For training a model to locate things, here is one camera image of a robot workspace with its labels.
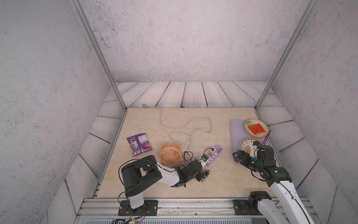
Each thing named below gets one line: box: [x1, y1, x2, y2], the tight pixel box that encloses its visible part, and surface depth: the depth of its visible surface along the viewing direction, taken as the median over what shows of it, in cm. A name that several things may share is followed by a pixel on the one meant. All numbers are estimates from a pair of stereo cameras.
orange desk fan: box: [159, 141, 182, 166], surface depth 86 cm
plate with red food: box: [244, 118, 269, 139], surface depth 107 cm
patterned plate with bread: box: [239, 137, 263, 152], surface depth 98 cm
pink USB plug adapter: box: [209, 147, 217, 156], surface depth 89 cm
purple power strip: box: [206, 144, 224, 167], surface depth 92 cm
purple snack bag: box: [126, 133, 153, 158], surface depth 98 cm
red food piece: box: [247, 123, 266, 135], surface depth 107 cm
